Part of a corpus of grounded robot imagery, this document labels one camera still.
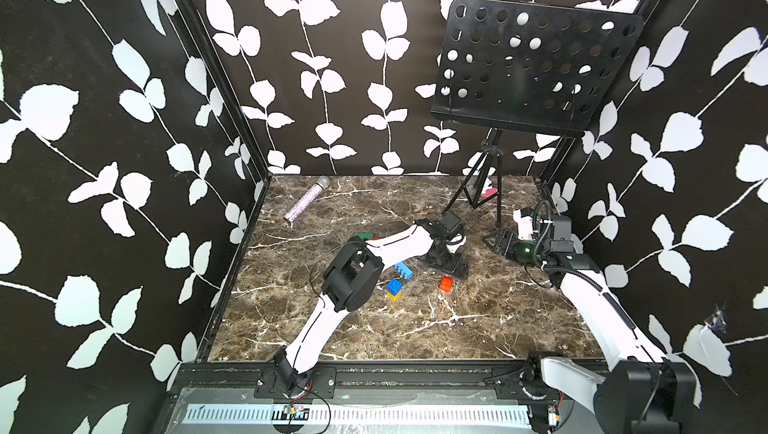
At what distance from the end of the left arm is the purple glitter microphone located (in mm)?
535

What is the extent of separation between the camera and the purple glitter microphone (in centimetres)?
107

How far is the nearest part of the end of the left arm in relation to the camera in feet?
2.40
